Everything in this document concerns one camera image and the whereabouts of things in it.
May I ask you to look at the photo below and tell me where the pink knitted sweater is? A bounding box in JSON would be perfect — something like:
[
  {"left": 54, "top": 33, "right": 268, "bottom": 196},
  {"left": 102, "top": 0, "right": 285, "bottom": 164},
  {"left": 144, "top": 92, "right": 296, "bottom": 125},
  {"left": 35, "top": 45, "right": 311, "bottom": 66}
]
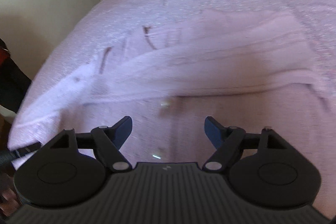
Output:
[{"left": 9, "top": 10, "right": 326, "bottom": 148}]

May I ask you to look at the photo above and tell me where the pink floral bed sheet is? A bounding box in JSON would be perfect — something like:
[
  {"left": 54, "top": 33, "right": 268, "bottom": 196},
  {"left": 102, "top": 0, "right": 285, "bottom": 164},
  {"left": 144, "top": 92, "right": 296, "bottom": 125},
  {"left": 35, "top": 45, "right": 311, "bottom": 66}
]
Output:
[{"left": 9, "top": 0, "right": 335, "bottom": 218}]

